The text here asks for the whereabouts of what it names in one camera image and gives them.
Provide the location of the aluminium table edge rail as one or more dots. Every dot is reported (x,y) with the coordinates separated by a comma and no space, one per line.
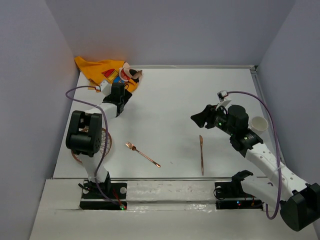
(122,179)

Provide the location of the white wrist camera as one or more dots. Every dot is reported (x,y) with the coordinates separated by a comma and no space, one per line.
(224,99)
(104,88)

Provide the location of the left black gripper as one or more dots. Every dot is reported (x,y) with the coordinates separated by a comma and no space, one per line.
(127,95)

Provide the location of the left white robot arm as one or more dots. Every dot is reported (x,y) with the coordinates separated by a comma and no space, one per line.
(84,134)

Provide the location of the white paper cup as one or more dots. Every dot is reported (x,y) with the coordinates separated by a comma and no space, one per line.
(259,124)

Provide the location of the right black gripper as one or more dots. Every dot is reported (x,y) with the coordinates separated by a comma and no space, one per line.
(206,116)

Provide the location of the yellow cartoon mouse placemat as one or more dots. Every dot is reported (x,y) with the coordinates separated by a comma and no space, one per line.
(112,71)

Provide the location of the copper knife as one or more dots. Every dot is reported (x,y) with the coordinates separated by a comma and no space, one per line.
(201,154)

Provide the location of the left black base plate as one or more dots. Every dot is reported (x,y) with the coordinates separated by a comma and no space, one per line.
(92,199)

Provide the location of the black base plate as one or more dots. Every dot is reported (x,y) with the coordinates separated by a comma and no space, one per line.
(232,197)
(92,199)

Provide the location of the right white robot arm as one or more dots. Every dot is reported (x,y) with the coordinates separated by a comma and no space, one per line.
(297,201)

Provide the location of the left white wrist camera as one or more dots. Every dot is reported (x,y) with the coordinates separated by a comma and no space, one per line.
(104,88)

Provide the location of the copper fork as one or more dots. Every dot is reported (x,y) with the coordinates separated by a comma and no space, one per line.
(133,148)

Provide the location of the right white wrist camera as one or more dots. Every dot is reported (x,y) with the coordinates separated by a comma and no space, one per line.
(224,99)

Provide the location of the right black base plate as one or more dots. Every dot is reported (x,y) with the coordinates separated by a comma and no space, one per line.
(232,197)

